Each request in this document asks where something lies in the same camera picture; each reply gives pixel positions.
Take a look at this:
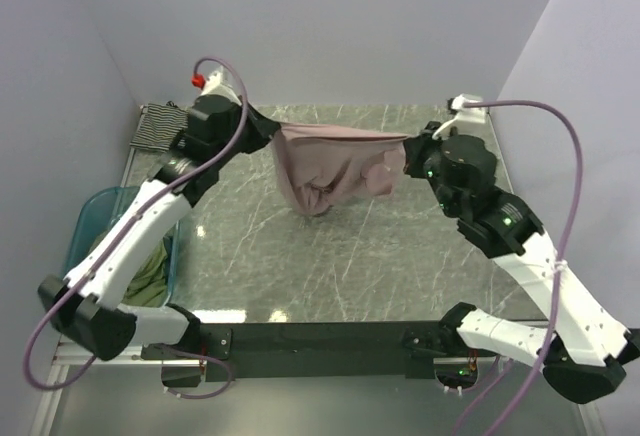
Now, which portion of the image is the pink tank top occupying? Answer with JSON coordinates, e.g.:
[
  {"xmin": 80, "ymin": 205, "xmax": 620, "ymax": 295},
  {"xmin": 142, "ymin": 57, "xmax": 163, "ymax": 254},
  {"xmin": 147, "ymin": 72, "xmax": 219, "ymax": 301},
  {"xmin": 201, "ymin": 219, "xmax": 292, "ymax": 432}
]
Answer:
[{"xmin": 270, "ymin": 123, "xmax": 409, "ymax": 216}]

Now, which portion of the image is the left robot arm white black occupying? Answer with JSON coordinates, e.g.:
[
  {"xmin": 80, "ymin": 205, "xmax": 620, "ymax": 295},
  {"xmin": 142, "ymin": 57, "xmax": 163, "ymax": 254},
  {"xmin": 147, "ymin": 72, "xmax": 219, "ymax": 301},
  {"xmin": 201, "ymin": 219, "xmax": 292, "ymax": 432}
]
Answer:
[{"xmin": 38, "ymin": 95, "xmax": 280, "ymax": 361}]

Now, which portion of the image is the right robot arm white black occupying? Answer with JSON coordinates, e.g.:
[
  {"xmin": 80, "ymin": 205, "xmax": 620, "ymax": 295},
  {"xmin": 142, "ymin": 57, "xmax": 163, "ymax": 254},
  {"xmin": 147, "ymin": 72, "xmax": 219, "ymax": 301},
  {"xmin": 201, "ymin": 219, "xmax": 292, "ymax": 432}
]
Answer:
[{"xmin": 404, "ymin": 122, "xmax": 639, "ymax": 404}]

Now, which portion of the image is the striped folded tank top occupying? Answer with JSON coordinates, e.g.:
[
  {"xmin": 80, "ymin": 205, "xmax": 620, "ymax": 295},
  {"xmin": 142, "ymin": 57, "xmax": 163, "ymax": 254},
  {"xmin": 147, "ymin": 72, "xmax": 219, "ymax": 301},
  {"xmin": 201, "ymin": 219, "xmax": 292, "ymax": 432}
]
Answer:
[{"xmin": 130, "ymin": 102, "xmax": 187, "ymax": 152}]

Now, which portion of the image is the green tank top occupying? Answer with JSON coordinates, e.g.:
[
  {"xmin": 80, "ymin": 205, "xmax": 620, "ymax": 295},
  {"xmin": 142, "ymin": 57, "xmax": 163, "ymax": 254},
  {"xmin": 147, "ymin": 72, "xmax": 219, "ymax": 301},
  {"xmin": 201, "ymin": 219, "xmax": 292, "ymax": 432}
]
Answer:
[{"xmin": 87, "ymin": 235, "xmax": 169, "ymax": 308}]

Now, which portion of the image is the blue plastic basket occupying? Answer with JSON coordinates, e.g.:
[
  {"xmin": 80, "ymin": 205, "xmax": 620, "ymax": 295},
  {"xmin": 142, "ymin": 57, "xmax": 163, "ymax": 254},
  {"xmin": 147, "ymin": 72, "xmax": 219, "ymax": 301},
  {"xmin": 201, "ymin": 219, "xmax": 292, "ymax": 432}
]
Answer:
[{"xmin": 62, "ymin": 186, "xmax": 180, "ymax": 306}]

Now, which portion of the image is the black base beam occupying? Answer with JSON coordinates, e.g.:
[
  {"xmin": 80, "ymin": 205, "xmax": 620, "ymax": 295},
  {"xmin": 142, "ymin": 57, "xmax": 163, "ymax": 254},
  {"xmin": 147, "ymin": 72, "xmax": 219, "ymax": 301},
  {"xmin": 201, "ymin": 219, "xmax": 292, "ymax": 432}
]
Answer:
[{"xmin": 140, "ymin": 321, "xmax": 451, "ymax": 383}]

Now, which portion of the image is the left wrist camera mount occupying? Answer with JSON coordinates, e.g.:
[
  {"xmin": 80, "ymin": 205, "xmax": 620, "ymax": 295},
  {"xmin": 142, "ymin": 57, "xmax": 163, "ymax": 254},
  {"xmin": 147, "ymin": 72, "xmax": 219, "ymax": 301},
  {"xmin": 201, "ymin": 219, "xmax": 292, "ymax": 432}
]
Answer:
[{"xmin": 191, "ymin": 69, "xmax": 240, "ymax": 104}]

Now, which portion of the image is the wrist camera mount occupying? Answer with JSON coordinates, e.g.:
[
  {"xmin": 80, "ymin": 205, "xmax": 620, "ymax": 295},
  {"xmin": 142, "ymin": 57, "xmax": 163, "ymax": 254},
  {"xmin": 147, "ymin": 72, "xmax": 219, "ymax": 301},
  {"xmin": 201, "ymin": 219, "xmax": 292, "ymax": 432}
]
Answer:
[
  {"xmin": 191, "ymin": 69, "xmax": 240, "ymax": 104},
  {"xmin": 432, "ymin": 94, "xmax": 488, "ymax": 140}
]

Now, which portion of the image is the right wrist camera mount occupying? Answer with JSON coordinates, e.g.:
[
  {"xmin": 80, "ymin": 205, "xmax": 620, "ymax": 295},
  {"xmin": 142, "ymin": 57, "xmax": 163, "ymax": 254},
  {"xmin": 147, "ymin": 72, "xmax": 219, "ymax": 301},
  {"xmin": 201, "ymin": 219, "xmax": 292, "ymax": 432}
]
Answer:
[{"xmin": 432, "ymin": 94, "xmax": 488, "ymax": 140}]

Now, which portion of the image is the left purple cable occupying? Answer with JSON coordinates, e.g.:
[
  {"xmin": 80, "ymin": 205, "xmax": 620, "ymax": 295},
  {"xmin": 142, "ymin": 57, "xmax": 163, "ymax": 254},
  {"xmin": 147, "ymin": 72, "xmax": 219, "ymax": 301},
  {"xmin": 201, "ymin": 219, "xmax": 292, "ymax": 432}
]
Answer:
[{"xmin": 25, "ymin": 57, "xmax": 249, "ymax": 392}]

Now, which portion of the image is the aluminium rail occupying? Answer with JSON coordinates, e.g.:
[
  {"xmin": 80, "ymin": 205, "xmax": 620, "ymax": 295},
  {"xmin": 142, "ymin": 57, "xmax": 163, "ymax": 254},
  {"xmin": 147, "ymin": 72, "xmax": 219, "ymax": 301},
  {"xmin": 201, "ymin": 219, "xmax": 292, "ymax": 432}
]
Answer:
[{"xmin": 29, "ymin": 340, "xmax": 166, "ymax": 436}]

